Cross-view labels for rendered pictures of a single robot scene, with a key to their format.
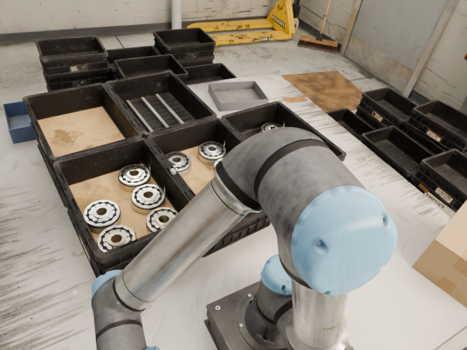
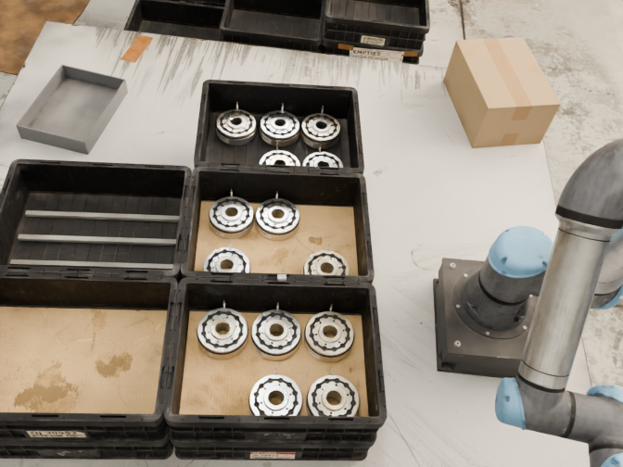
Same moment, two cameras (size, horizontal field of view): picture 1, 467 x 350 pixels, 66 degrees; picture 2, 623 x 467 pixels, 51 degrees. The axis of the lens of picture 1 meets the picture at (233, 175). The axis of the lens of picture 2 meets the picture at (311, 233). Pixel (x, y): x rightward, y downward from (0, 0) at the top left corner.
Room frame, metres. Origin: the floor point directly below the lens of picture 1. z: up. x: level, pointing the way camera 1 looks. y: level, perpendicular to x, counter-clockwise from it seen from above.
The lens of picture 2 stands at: (0.38, 0.75, 2.05)
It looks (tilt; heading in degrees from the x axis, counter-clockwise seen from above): 53 degrees down; 303
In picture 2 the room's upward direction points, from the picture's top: 8 degrees clockwise
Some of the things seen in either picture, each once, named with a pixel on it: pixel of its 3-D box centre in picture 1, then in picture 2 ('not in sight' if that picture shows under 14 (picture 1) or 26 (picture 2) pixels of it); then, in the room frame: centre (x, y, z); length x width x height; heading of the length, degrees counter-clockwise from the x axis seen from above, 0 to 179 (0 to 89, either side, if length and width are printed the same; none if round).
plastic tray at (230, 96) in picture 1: (238, 95); (74, 107); (1.69, 0.05, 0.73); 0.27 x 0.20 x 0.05; 116
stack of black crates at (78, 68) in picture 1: (77, 78); not in sight; (2.19, 1.19, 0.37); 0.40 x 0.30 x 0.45; 125
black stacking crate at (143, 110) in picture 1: (159, 112); (96, 232); (1.21, 0.34, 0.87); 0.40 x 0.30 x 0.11; 41
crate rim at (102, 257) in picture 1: (125, 189); (277, 348); (0.71, 0.30, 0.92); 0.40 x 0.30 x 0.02; 41
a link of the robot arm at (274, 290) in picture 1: (286, 287); (519, 262); (0.45, -0.16, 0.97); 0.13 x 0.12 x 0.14; 27
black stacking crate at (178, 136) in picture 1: (211, 171); (277, 237); (0.90, 0.07, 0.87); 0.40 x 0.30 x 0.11; 41
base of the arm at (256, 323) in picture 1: (276, 310); (500, 290); (0.45, -0.16, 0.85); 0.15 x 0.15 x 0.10
